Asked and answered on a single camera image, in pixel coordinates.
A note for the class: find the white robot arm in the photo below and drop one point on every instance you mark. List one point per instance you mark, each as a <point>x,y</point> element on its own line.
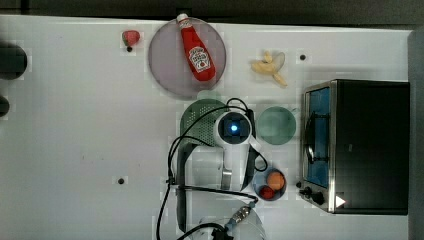
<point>226,166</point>

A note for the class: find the red toy strawberry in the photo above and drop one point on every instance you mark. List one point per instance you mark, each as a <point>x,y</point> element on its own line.
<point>131,37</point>

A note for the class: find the green oval strainer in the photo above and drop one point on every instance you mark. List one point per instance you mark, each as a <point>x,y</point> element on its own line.
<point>200,116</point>

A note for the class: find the blue bowl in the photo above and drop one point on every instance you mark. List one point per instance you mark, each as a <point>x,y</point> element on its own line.
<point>260,179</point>

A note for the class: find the peeled toy banana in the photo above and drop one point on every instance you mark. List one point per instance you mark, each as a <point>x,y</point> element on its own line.
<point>271,65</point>

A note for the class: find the black toaster oven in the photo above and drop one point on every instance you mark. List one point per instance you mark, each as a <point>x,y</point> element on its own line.
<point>355,147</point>

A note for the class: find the orange toy fruit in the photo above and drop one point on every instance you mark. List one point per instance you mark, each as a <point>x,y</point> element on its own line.
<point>276,180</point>

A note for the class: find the red plush ketchup bottle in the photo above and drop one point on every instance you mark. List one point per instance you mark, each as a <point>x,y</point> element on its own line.
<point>196,53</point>

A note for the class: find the small black round object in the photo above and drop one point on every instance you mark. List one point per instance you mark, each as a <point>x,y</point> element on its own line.
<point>4,106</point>

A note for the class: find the grey round plate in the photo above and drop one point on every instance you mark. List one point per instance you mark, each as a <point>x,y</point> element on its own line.
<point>168,63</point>

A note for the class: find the small red toy fruit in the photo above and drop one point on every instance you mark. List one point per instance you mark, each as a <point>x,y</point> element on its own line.
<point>266,193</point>

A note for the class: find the green cup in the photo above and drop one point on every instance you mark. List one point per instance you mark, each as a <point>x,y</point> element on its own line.
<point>277,125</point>

